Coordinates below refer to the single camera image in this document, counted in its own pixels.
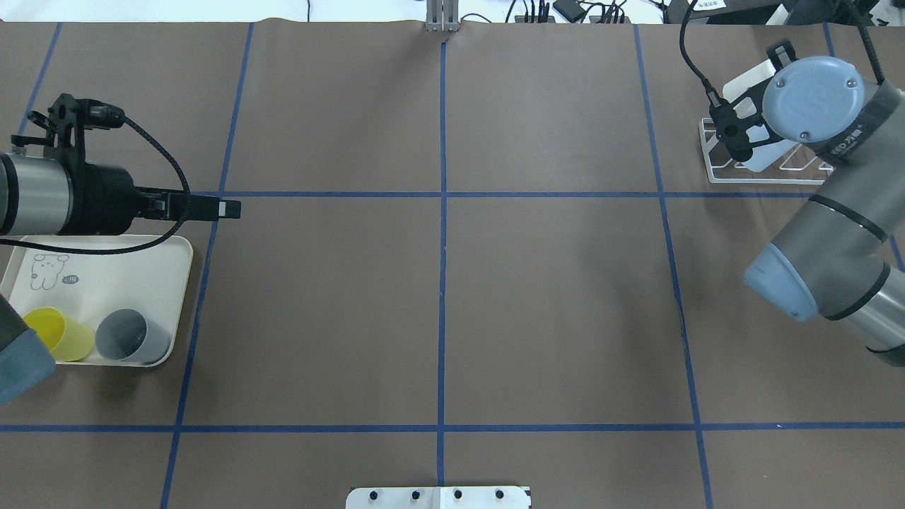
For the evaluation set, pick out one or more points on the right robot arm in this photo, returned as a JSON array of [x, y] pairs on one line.
[[825, 262]]

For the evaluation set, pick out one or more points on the white wire cup rack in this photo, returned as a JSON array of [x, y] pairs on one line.
[[783, 163]]

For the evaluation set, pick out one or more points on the blue plastic cup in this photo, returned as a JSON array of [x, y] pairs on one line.
[[767, 155]]

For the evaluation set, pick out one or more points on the grey plastic cup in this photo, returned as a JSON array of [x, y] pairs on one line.
[[128, 336]]

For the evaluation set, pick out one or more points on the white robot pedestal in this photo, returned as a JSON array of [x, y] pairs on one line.
[[440, 497]]

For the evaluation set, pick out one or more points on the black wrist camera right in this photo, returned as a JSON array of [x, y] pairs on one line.
[[741, 136]]

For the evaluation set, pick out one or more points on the aluminium frame post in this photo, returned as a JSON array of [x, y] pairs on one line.
[[443, 16]]

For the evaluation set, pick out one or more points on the cream plastic tray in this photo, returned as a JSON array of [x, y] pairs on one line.
[[105, 274]]

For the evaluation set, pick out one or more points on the pale cream plastic cup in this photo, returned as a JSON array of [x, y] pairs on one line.
[[738, 86]]

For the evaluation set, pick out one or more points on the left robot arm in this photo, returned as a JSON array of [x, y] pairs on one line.
[[43, 196]]

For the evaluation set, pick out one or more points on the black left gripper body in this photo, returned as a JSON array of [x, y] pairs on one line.
[[104, 198]]

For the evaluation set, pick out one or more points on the yellow plastic cup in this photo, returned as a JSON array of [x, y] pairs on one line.
[[67, 339]]

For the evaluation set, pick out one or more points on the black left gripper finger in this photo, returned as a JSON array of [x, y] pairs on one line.
[[203, 209]]

